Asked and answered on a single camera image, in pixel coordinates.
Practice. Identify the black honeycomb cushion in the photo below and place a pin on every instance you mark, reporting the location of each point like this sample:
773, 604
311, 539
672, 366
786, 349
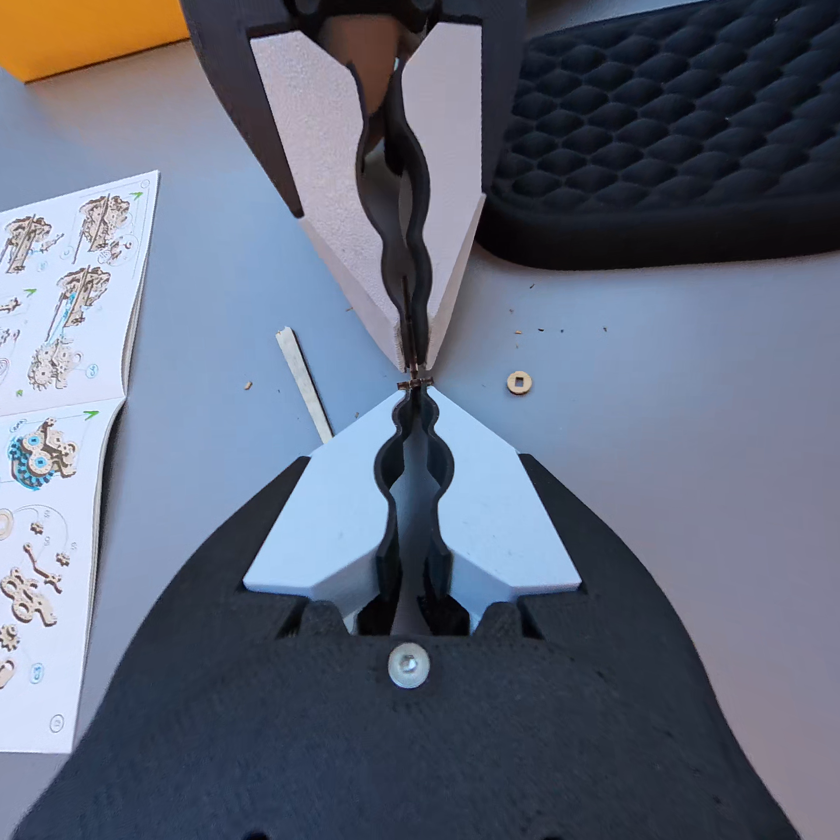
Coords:
689, 131

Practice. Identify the small wooden gear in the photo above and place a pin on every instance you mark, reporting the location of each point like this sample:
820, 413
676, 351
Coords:
417, 382

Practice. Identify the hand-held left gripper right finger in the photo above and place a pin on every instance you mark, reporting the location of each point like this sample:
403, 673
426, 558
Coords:
518, 525

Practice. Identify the small wooden axle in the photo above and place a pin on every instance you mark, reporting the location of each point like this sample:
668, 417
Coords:
414, 367

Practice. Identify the illustrated instruction booklet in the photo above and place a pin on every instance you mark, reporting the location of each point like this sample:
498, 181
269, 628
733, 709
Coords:
59, 459

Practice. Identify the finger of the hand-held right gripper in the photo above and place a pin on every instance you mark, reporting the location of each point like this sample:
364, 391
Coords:
315, 144
456, 144

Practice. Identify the round wooden washer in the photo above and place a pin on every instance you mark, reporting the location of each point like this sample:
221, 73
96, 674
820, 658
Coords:
512, 390

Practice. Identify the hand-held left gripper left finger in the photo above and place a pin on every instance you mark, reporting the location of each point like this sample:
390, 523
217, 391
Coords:
308, 525

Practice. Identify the yellow plastic bin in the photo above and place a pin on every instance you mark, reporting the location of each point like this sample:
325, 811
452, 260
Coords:
79, 33

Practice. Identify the flat wooden stick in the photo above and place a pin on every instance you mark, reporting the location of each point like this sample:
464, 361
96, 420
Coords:
302, 374

